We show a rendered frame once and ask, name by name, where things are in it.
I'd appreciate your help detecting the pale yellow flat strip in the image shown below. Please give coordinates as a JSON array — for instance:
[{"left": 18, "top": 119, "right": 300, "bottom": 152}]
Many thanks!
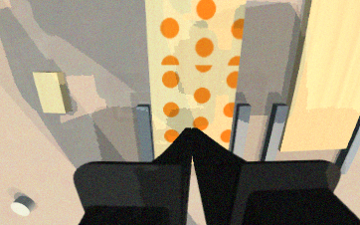
[{"left": 278, "top": 0, "right": 360, "bottom": 151}]

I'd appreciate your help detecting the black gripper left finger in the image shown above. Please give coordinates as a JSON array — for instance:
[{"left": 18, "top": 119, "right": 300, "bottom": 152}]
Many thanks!
[{"left": 73, "top": 127, "right": 193, "bottom": 225}]

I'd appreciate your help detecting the pale yellow block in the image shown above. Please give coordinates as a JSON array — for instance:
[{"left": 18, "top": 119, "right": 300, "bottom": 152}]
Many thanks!
[{"left": 33, "top": 71, "right": 71, "bottom": 113}]

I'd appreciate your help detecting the cream strip with orange dots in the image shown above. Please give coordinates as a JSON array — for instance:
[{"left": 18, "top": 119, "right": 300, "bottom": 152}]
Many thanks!
[{"left": 145, "top": 0, "right": 246, "bottom": 158}]

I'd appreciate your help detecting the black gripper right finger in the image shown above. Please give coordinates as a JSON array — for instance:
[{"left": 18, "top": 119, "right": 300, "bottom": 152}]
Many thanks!
[{"left": 192, "top": 127, "right": 341, "bottom": 225}]

